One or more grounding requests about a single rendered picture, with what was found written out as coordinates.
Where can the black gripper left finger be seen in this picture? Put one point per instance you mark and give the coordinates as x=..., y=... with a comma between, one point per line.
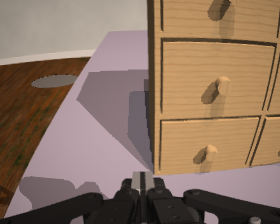
x=111, y=211

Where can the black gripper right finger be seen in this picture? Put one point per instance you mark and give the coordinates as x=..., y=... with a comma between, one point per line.
x=173, y=211

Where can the tan wooden chest of drawers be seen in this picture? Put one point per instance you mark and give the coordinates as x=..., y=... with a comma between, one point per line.
x=154, y=63

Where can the light brown wooden drawer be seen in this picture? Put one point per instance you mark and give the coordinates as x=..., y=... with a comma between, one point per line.
x=267, y=149
x=274, y=102
x=246, y=17
x=192, y=144
x=191, y=70

